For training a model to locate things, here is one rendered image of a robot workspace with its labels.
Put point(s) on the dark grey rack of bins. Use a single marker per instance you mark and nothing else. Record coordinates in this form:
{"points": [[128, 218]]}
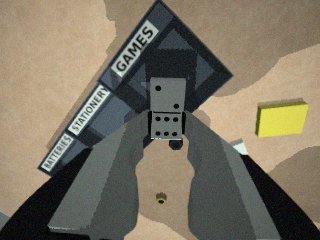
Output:
{"points": [[176, 53]]}

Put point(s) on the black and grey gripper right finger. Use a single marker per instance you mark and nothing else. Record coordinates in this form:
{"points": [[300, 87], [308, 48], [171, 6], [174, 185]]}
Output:
{"points": [[232, 197]]}

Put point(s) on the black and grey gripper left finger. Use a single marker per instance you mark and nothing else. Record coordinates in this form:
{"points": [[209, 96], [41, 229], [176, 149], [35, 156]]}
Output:
{"points": [[93, 197]]}

